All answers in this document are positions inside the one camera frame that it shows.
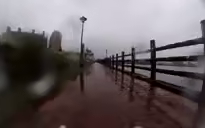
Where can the tall grey building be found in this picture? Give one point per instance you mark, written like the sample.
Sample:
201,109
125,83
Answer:
55,41

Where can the street lamp pole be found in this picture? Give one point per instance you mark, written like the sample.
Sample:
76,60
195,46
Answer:
82,43

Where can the stone kerb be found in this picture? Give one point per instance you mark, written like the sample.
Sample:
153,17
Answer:
166,88

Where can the dark wooden rail fence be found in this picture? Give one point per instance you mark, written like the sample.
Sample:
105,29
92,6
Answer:
152,60

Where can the wide grey building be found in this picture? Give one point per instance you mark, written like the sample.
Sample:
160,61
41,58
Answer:
23,38

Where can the red wet path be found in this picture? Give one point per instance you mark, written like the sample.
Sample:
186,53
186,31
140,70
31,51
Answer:
100,96

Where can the green bushes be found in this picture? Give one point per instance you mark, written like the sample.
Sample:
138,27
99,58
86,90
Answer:
26,70

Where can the grey water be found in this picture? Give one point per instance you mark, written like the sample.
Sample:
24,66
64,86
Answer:
180,76

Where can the robot's own part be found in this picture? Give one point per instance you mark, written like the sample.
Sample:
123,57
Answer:
62,126
137,127

